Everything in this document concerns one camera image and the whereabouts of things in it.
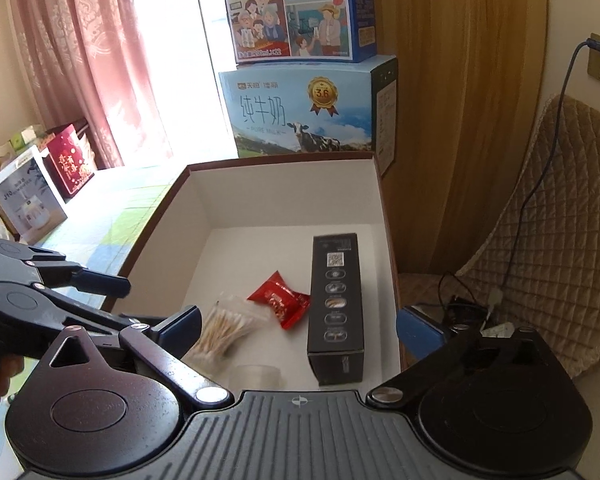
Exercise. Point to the pink curtain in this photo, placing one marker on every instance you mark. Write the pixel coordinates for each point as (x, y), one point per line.
(90, 60)

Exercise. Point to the white humidifier box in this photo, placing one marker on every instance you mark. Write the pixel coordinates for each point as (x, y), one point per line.
(30, 200)

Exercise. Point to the red gift box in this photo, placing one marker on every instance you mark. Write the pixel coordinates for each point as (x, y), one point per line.
(70, 160)

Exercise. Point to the long black box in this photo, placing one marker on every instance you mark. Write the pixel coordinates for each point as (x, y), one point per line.
(336, 310)

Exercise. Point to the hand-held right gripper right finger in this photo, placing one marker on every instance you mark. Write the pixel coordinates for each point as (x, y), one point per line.
(420, 332)

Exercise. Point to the blue milk carton box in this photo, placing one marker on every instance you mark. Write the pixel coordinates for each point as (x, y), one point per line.
(300, 110)

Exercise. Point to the red packet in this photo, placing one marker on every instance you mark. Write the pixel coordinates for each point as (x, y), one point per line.
(279, 300)

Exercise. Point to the brown shoe box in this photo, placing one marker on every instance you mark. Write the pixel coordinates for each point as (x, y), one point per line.
(290, 195)

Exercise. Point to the quilted brown chair cover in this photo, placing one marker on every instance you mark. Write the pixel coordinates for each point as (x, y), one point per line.
(555, 240)

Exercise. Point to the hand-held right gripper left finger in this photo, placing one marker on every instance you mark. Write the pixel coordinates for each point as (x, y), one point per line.
(182, 330)

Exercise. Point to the clear plastic container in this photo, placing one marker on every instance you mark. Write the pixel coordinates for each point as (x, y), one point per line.
(255, 377)

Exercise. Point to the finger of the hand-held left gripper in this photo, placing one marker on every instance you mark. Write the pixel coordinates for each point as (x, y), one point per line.
(105, 282)
(105, 319)

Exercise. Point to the bag of cotton swabs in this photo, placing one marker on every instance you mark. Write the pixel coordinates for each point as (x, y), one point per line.
(225, 332)

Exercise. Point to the wooden cabinet panel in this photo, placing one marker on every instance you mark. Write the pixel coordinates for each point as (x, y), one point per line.
(460, 110)

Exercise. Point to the green tissue pack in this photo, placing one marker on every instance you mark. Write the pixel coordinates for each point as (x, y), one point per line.
(27, 137)

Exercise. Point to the illustrated milk carton box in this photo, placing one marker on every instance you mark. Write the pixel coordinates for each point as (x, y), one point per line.
(300, 10)

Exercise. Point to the white power strip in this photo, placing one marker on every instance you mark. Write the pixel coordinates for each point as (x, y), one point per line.
(500, 330)

